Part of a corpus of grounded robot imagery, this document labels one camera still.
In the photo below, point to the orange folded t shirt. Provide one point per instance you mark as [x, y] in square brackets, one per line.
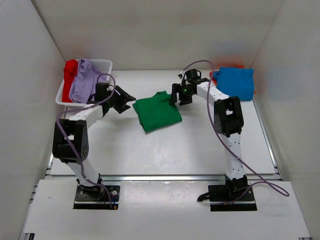
[212, 74]

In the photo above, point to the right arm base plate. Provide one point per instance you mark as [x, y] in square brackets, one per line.
[235, 195]

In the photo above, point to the white plastic laundry basket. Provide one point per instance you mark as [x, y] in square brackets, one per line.
[103, 65]

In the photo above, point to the blue folded t shirt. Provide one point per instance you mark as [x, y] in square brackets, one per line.
[235, 82]

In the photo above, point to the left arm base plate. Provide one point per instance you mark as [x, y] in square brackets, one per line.
[96, 198]

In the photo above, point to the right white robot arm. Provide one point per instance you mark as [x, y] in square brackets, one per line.
[227, 121]

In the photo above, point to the red t shirt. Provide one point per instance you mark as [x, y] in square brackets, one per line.
[69, 72]

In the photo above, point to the lilac t shirt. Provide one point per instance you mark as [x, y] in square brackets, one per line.
[84, 84]

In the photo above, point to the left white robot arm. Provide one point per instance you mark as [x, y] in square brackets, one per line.
[70, 141]

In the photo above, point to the green t shirt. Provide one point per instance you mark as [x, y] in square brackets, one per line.
[156, 112]

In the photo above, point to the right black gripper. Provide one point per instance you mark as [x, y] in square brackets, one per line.
[175, 89]

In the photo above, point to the aluminium table rail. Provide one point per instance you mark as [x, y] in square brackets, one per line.
[163, 178]

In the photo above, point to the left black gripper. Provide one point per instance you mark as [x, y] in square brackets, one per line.
[124, 98]

